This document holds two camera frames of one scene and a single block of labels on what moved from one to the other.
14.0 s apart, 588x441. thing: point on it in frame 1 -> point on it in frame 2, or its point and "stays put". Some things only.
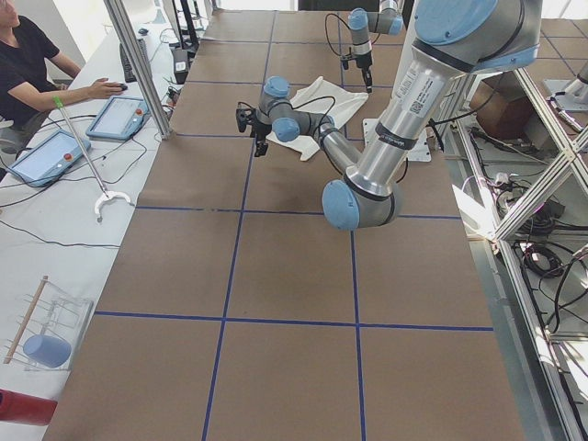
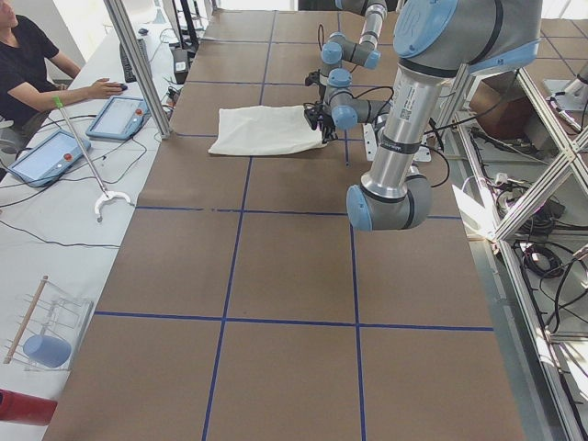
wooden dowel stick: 26,320 stays put
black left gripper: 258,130 -> 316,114
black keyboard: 129,73 stays put
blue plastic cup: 47,351 stays put
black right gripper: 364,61 -> 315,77
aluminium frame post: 139,68 stays put
